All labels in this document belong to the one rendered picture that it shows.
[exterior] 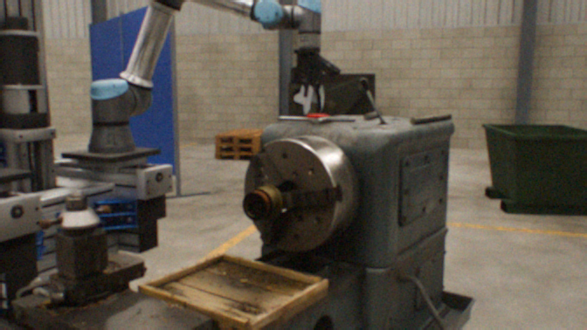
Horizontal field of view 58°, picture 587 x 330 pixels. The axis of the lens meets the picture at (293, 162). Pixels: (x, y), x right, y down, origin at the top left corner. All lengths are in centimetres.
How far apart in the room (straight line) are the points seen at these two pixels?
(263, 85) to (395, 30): 313
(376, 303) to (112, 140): 97
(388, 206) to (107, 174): 89
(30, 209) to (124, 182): 40
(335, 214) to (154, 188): 63
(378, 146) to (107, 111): 87
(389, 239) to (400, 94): 989
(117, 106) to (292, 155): 65
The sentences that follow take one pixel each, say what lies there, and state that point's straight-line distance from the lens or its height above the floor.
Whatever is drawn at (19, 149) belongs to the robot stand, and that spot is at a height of 120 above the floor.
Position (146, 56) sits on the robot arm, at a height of 147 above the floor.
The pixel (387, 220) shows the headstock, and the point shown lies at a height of 101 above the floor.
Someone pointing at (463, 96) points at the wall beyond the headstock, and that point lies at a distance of 1127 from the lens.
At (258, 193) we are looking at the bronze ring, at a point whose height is 111.
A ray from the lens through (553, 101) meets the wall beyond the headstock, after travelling 1136.
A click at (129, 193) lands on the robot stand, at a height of 104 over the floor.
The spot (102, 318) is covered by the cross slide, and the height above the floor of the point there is 97.
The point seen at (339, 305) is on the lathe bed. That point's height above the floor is 79.
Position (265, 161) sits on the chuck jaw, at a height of 118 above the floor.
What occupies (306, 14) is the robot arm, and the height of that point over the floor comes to 160.
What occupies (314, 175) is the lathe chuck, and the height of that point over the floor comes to 115.
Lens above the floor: 140
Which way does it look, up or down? 9 degrees down
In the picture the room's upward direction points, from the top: straight up
